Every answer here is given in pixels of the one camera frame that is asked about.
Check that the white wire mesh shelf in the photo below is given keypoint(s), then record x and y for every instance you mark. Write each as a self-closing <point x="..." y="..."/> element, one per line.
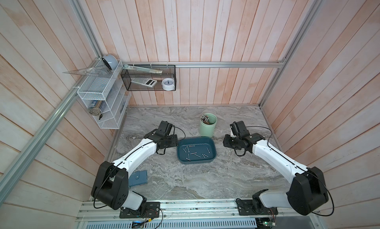
<point x="112" y="91"/>

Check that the white calculator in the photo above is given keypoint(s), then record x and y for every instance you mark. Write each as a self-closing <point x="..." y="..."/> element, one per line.
<point x="147" y="82"/>

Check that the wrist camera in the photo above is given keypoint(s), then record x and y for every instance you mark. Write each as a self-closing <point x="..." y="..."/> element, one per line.
<point x="164" y="129"/>
<point x="239" y="129"/>

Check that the aluminium front rail frame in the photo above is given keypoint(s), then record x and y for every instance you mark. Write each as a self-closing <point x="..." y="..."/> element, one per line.
<point x="193" y="214"/>

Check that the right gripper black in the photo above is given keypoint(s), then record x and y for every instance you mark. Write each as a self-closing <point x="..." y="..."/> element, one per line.
<point x="226" y="138"/>

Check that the light blue round speaker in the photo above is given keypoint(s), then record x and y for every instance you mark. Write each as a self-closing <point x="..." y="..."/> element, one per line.
<point x="110" y="62"/>

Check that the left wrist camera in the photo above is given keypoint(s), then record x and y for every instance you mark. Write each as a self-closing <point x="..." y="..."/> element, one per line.
<point x="164" y="129"/>

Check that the mint green pencil cup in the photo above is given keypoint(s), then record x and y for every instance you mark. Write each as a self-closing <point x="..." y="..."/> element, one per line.
<point x="208" y="130"/>

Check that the clear green ruler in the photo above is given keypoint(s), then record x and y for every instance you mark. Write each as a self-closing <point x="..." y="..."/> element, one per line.
<point x="141" y="69"/>

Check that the rolled silver brush bundle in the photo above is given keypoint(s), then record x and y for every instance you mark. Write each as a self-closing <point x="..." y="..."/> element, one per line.
<point x="96" y="107"/>

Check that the clear triangle ruler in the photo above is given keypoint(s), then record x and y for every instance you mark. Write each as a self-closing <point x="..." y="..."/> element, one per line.
<point x="93" y="71"/>

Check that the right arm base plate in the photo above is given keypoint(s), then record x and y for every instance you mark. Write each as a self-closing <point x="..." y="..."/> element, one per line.
<point x="254" y="207"/>

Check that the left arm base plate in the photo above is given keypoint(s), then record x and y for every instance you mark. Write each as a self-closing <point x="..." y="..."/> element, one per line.
<point x="148" y="210"/>

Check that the pencils bundle in cup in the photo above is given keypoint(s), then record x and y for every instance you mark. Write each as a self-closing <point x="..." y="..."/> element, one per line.
<point x="205" y="119"/>

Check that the white tape roll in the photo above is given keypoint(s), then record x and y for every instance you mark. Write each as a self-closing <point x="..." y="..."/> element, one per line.
<point x="168" y="84"/>

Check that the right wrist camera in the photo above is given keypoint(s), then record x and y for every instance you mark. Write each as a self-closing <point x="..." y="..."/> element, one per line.
<point x="239" y="129"/>

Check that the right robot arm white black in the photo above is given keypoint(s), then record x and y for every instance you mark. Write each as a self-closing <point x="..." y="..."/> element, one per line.
<point x="308" y="189"/>

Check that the horizontal aluminium wall rail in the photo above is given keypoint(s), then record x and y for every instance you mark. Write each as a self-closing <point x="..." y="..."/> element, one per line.
<point x="228" y="64"/>

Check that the black wire mesh basket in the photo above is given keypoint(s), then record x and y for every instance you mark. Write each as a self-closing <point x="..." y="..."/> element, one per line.
<point x="167" y="72"/>

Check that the teal plastic storage tray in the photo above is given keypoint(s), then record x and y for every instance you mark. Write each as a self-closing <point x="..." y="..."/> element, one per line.
<point x="198" y="145"/>

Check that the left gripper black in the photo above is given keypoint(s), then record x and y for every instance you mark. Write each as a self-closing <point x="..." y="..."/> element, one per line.
<point x="174" y="141"/>

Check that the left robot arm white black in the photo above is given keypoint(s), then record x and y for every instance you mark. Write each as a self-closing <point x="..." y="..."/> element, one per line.
<point x="111" y="186"/>

